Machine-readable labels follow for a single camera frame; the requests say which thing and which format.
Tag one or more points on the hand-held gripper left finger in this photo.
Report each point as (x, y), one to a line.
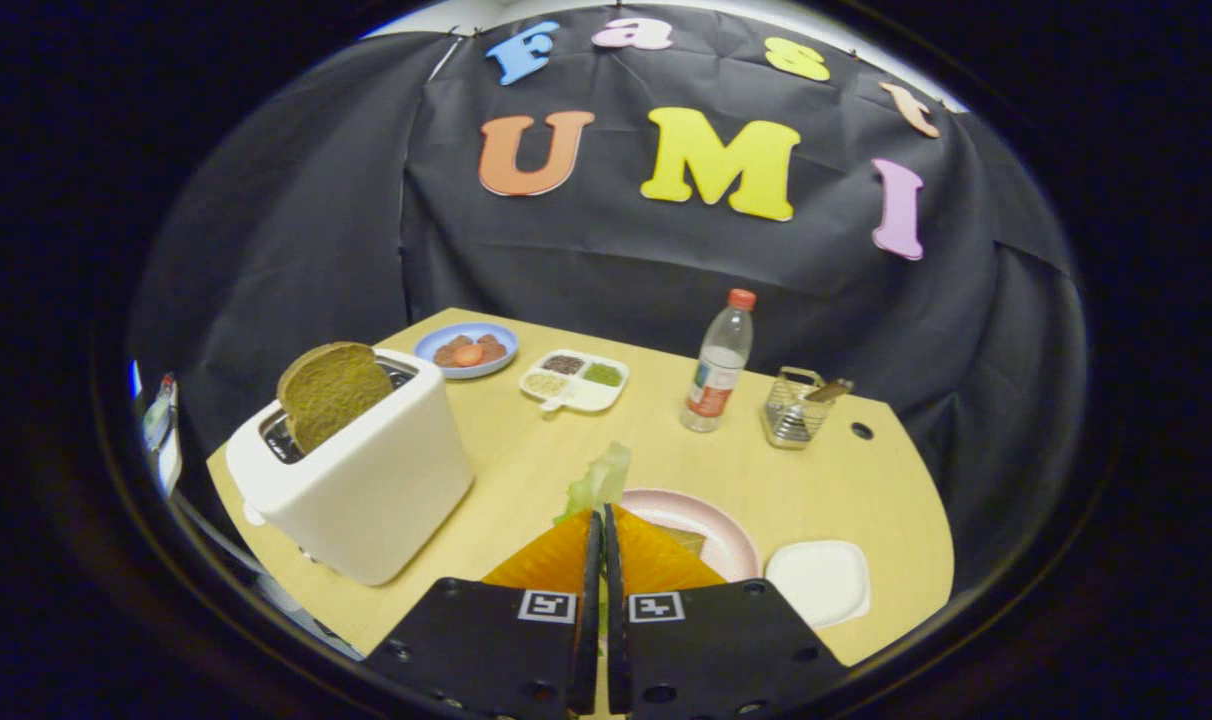
(486, 650)

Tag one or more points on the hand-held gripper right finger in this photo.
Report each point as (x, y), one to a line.
(726, 650)

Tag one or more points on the green lettuce leaf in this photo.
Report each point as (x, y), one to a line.
(601, 480)

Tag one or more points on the dark brown bread slice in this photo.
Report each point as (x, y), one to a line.
(331, 395)

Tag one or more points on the white square plate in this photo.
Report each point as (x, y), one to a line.
(816, 585)

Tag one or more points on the pink plate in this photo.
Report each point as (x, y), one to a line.
(711, 518)

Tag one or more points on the white toaster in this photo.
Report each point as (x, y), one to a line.
(366, 490)

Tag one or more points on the white divided tray with grains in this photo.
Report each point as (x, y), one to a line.
(586, 395)

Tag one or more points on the clear bottle with red cap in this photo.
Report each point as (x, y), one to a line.
(716, 370)

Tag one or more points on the red meat and tomato slices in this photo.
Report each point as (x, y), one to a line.
(469, 352)

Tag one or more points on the blue plate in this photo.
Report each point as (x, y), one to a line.
(431, 350)

